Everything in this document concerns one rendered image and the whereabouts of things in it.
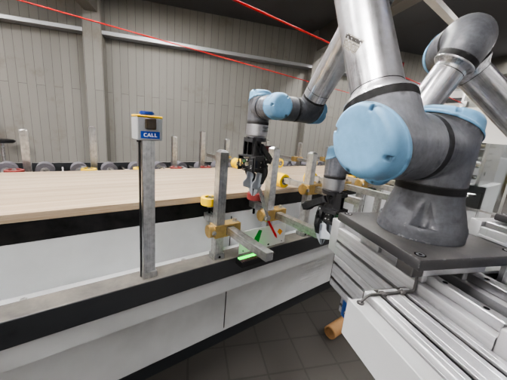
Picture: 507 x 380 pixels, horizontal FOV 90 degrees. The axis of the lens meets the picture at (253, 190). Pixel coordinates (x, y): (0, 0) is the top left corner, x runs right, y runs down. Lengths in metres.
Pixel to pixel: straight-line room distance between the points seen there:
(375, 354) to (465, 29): 0.73
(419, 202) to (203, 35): 5.64
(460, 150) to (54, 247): 1.12
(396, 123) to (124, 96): 5.61
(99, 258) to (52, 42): 5.46
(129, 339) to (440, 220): 1.23
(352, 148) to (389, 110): 0.07
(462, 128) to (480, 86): 0.46
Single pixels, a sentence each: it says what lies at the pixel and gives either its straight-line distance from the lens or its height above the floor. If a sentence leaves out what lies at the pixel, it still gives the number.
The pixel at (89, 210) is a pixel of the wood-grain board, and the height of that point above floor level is 0.89.
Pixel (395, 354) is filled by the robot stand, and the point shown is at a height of 0.94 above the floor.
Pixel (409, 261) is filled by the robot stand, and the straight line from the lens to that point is 0.47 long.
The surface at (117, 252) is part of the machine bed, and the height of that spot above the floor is 0.71.
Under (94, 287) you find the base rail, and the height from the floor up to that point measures 0.70.
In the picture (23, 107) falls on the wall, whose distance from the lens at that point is 6.41.
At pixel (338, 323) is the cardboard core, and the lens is 1.86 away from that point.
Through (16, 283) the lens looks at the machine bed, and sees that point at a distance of 1.14.
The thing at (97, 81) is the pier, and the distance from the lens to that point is 5.74.
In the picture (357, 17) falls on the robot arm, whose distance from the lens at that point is 0.53.
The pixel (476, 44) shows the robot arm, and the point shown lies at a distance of 0.84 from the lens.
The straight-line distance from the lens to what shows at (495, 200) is 3.30.
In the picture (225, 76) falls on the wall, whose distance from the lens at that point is 5.81.
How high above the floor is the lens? 1.20
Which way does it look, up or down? 13 degrees down
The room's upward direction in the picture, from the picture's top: 5 degrees clockwise
